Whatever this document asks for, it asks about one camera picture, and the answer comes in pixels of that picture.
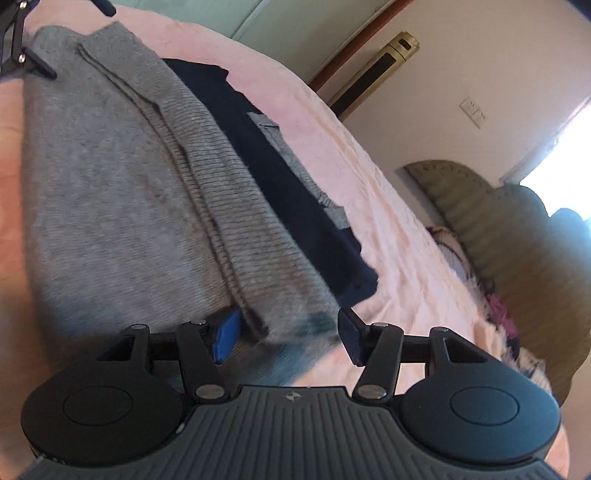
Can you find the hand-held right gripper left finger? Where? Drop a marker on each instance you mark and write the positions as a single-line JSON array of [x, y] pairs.
[[226, 339]]

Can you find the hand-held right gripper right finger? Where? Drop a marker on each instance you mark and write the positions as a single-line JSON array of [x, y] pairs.
[[353, 334]]

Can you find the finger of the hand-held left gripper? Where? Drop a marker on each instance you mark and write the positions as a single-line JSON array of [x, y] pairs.
[[21, 50], [107, 8]]

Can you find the grey sweater with navy sleeves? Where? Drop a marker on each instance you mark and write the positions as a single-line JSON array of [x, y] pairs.
[[115, 184]]

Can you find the pink bed sheet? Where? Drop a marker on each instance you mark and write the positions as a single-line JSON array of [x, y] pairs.
[[392, 221]]

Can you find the pink garment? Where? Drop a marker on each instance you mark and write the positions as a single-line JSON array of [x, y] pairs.
[[501, 314]]

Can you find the white framed glass door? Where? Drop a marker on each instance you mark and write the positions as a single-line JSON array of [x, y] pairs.
[[277, 18]]

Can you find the olive padded headboard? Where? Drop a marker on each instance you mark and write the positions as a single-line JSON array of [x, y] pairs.
[[531, 258]]

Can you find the gold tower heater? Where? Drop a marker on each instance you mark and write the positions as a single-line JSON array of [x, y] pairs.
[[374, 74]]

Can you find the brown wooden door frame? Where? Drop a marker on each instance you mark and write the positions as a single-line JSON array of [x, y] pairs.
[[355, 46]]

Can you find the white wall socket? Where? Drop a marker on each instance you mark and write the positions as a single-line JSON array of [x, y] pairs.
[[473, 111]]

